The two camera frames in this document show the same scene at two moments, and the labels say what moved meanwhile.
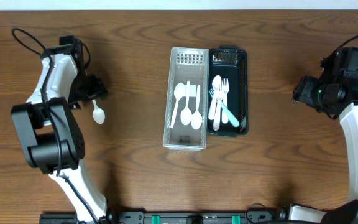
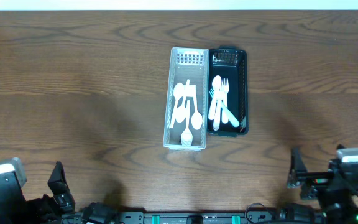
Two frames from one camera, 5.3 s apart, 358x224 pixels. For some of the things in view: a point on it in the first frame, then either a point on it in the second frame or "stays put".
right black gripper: (302, 91) to (317, 182)
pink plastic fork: (217, 112) stays put
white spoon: (179, 90) to (181, 114)
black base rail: (135, 217) stays put
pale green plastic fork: (231, 116) stays put
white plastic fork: (225, 86) stays put
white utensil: (98, 113) to (187, 139)
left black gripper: (95, 88) to (38, 203)
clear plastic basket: (191, 65) stays put
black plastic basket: (231, 62) stays put
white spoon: (186, 114) to (179, 91)
